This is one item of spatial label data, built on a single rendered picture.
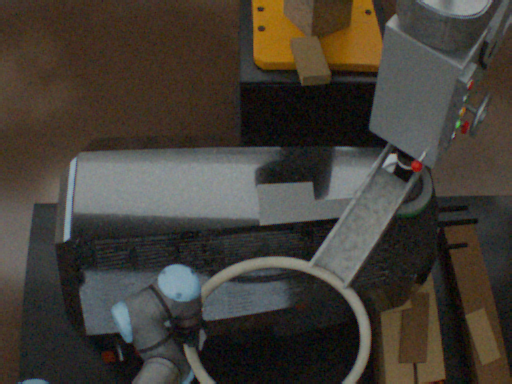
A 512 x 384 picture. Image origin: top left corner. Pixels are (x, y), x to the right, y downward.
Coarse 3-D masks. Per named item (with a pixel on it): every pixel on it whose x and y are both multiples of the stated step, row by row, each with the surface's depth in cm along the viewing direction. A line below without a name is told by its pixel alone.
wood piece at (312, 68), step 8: (296, 40) 242; (304, 40) 242; (312, 40) 242; (296, 48) 239; (304, 48) 239; (312, 48) 239; (320, 48) 239; (296, 56) 237; (304, 56) 237; (312, 56) 237; (320, 56) 237; (296, 64) 239; (304, 64) 235; (312, 64) 235; (320, 64) 235; (304, 72) 233; (312, 72) 233; (320, 72) 233; (328, 72) 233; (304, 80) 233; (312, 80) 234; (320, 80) 235; (328, 80) 235
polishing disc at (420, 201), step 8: (392, 160) 213; (384, 168) 211; (392, 168) 212; (424, 168) 212; (424, 176) 210; (416, 184) 208; (424, 184) 208; (416, 192) 207; (424, 192) 207; (408, 200) 205; (416, 200) 205; (424, 200) 205; (400, 208) 204; (408, 208) 204; (416, 208) 204
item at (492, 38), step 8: (504, 0) 171; (504, 8) 172; (496, 16) 172; (504, 16) 177; (488, 24) 173; (496, 24) 174; (504, 24) 185; (488, 32) 171; (496, 32) 175; (504, 32) 195; (488, 40) 171; (496, 40) 183; (488, 48) 174; (496, 48) 192; (480, 56) 152; (488, 56) 182; (480, 64) 155; (488, 64) 191; (480, 72) 181; (480, 80) 190; (472, 88) 180
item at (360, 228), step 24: (360, 192) 189; (384, 192) 193; (408, 192) 190; (360, 216) 191; (384, 216) 190; (336, 240) 190; (360, 240) 189; (312, 264) 184; (336, 264) 188; (360, 264) 182
